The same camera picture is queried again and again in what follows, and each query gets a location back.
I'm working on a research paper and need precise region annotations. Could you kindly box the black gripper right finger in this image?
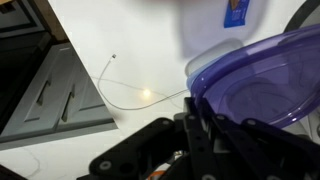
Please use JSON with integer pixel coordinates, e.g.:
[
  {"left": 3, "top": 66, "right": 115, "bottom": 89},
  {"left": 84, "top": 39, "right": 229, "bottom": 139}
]
[{"left": 213, "top": 114, "right": 320, "bottom": 180}]

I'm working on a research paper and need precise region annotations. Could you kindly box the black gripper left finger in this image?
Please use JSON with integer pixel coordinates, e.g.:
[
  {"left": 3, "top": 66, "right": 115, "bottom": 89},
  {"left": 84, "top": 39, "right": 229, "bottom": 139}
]
[{"left": 87, "top": 96, "right": 228, "bottom": 180}]

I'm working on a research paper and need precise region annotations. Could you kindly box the translucent purple plastic bowl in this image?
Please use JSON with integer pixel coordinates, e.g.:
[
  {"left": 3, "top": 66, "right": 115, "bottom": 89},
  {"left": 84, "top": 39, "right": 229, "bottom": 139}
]
[{"left": 190, "top": 23, "right": 320, "bottom": 130}]

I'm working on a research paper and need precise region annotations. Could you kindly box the clear lunch box blue lid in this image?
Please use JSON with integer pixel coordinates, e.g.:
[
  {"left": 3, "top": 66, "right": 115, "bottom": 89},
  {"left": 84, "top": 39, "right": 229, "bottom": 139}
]
[{"left": 184, "top": 37, "right": 249, "bottom": 92}]

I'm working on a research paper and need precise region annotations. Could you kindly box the wide grey cabinet door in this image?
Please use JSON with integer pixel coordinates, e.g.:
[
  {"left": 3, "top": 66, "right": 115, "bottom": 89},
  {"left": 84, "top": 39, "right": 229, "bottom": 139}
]
[{"left": 55, "top": 64, "right": 118, "bottom": 134}]

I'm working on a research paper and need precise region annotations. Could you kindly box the narrow grey cabinet door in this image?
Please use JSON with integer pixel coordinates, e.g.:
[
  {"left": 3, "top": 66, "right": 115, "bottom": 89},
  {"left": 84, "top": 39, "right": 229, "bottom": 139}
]
[{"left": 0, "top": 42, "right": 86, "bottom": 144}]

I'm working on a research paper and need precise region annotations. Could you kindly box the blue packet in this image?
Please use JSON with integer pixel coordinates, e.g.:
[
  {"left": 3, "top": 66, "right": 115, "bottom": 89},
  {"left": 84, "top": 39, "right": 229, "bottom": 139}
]
[{"left": 223, "top": 0, "right": 251, "bottom": 29}]

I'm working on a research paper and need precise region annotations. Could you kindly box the thin white cable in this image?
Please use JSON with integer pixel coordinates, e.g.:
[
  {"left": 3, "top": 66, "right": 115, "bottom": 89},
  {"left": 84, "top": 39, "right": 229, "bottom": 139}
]
[{"left": 90, "top": 53, "right": 190, "bottom": 112}]

